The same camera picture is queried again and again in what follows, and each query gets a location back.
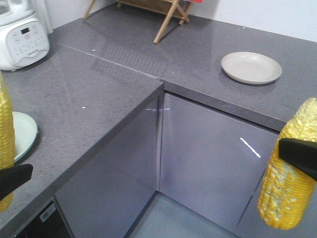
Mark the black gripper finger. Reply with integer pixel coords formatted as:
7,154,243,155
278,138,317,181

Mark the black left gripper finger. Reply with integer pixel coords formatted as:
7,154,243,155
0,164,33,200

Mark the bright yellow corn cob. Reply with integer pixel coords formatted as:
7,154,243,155
0,71,15,213

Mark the speckled yellow corn cob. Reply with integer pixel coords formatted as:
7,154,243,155
257,98,317,230

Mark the green plate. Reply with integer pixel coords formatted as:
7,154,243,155
12,112,38,163

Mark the black disinfection cabinet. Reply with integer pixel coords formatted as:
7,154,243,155
15,202,71,238

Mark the grey corner cabinet door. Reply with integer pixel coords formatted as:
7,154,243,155
159,94,277,232

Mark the beige plate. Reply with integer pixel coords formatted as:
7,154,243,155
221,52,282,85

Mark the wooden folding rack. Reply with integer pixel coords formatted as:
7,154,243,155
82,0,196,45

